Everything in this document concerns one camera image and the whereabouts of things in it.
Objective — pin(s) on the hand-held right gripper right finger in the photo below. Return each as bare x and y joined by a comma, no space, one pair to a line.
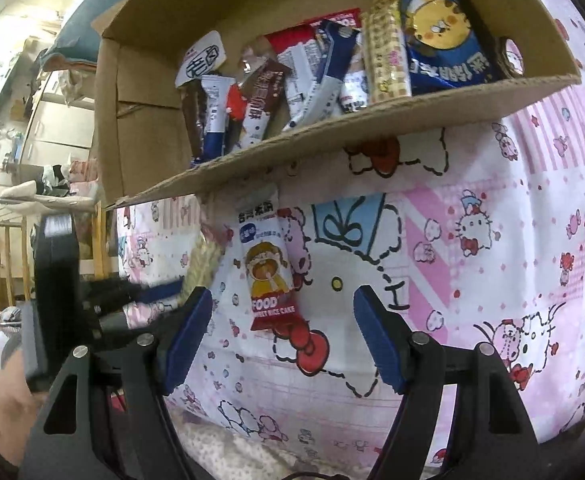
378,342

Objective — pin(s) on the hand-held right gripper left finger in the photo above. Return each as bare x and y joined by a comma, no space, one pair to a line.
188,335

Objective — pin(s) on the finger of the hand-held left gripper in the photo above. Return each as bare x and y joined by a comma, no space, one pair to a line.
132,291
122,321

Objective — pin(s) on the clear wafer biscuit packet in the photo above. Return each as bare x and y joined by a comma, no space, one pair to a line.
203,265
385,55

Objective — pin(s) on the white rice cake packet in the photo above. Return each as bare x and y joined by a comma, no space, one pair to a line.
267,270

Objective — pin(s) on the cardboard box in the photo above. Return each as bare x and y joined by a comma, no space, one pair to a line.
147,125

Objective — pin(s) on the dark brown snack packet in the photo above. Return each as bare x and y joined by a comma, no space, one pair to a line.
192,115

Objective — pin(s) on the blue and white snack packet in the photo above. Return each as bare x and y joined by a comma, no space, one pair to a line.
215,115

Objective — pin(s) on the small red snack packet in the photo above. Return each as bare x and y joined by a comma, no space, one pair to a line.
235,110

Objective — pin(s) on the brown chocolate snack packet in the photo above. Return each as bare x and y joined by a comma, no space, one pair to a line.
265,97

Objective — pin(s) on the white oval label snack packet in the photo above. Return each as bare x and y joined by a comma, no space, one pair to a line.
200,60

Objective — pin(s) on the small white snack packet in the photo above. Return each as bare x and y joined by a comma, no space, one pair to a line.
355,92

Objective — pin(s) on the dark silver snack packet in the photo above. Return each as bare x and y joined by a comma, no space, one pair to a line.
253,62

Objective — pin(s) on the red and silver snack packet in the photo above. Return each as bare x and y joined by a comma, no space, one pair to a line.
300,60

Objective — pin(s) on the navy and white snack packet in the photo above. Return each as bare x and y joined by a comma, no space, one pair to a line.
340,55

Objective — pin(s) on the blue yellow cartoon snack packet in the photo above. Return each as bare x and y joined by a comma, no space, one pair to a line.
442,25

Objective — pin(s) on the person's left hand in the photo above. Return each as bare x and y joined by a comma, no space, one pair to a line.
12,405

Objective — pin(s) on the pink cartoon printed bedsheet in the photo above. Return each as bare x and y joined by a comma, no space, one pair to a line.
472,270

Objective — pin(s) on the dotted white cloth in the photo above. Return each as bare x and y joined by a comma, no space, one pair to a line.
232,452

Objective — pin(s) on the beige cabinet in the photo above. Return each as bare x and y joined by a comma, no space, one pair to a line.
57,125

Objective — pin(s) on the teal cushion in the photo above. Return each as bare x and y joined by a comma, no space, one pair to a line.
85,15

